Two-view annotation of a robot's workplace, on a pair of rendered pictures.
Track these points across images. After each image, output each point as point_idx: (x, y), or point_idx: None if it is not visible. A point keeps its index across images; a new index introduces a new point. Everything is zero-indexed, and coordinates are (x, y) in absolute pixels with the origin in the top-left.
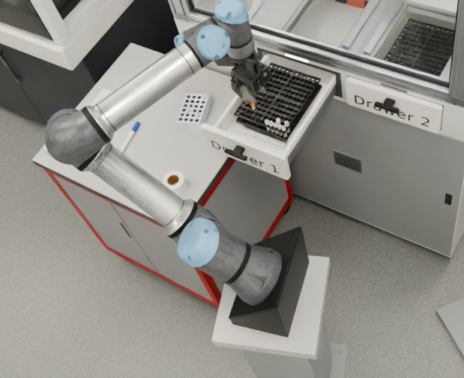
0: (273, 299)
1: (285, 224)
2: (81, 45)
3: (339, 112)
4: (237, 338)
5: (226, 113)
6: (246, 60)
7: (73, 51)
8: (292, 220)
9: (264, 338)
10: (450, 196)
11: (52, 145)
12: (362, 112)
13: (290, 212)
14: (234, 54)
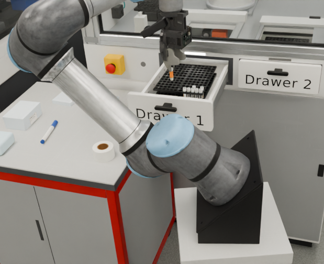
0: (255, 179)
1: (170, 244)
2: None
3: (228, 102)
4: (208, 254)
5: (145, 90)
6: (178, 13)
7: None
8: (175, 240)
9: (236, 249)
10: (323, 166)
11: (31, 18)
12: (249, 96)
13: (171, 235)
14: (169, 6)
